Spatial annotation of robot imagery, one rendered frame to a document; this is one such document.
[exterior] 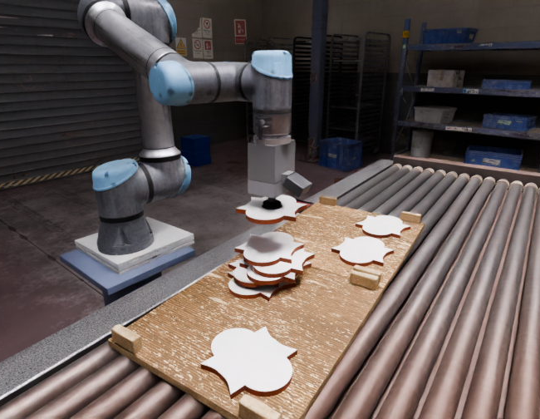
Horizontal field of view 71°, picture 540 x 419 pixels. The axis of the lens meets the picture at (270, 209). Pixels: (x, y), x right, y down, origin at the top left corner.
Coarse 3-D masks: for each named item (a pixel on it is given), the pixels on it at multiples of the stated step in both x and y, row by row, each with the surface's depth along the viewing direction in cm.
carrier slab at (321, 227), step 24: (312, 216) 116; (336, 216) 116; (360, 216) 116; (312, 240) 100; (336, 240) 100; (384, 240) 100; (408, 240) 100; (312, 264) 88; (336, 264) 88; (384, 264) 88; (384, 288) 80
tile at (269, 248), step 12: (252, 240) 85; (264, 240) 85; (276, 240) 85; (288, 240) 85; (240, 252) 82; (252, 252) 80; (264, 252) 80; (276, 252) 80; (288, 252) 80; (252, 264) 77; (264, 264) 76
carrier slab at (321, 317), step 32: (192, 288) 79; (224, 288) 79; (288, 288) 79; (320, 288) 79; (352, 288) 79; (160, 320) 69; (192, 320) 69; (224, 320) 69; (256, 320) 69; (288, 320) 69; (320, 320) 69; (352, 320) 69; (128, 352) 62; (160, 352) 61; (192, 352) 61; (320, 352) 61; (192, 384) 55; (224, 384) 55; (320, 384) 55; (224, 416) 52; (288, 416) 50
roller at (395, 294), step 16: (480, 176) 164; (464, 192) 143; (448, 224) 115; (432, 240) 104; (416, 256) 96; (432, 256) 100; (400, 272) 89; (416, 272) 89; (400, 288) 82; (384, 304) 76; (400, 304) 80; (368, 320) 72; (384, 320) 73; (368, 336) 68; (352, 352) 64; (368, 352) 66; (336, 368) 60; (352, 368) 61; (336, 384) 58; (320, 400) 55; (336, 400) 57; (320, 416) 53
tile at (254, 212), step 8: (256, 200) 83; (280, 200) 83; (288, 200) 83; (296, 200) 84; (240, 208) 79; (248, 208) 79; (256, 208) 79; (280, 208) 79; (288, 208) 79; (296, 208) 79; (304, 208) 81; (248, 216) 75; (256, 216) 75; (264, 216) 75; (272, 216) 75; (280, 216) 75; (288, 216) 75
